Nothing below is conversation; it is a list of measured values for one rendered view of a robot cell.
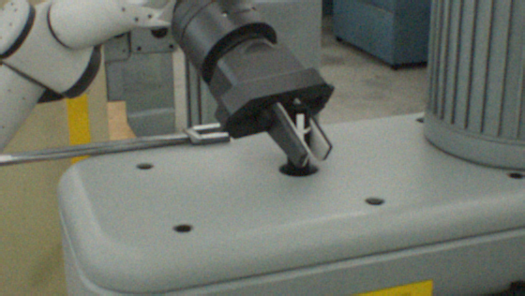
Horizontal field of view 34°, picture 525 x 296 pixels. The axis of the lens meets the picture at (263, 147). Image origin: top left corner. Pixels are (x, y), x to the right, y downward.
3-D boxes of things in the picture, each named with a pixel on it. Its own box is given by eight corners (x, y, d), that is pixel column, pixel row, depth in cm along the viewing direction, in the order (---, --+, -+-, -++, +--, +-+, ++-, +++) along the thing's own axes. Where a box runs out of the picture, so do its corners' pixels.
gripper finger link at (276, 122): (302, 170, 79) (267, 124, 82) (313, 148, 77) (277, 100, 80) (288, 174, 78) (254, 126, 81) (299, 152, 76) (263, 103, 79)
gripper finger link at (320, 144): (329, 143, 78) (293, 96, 81) (317, 166, 80) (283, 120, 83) (342, 140, 79) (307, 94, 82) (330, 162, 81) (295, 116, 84)
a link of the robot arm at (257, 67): (313, 133, 88) (255, 56, 94) (347, 66, 82) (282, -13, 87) (212, 159, 81) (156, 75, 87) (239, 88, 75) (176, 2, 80)
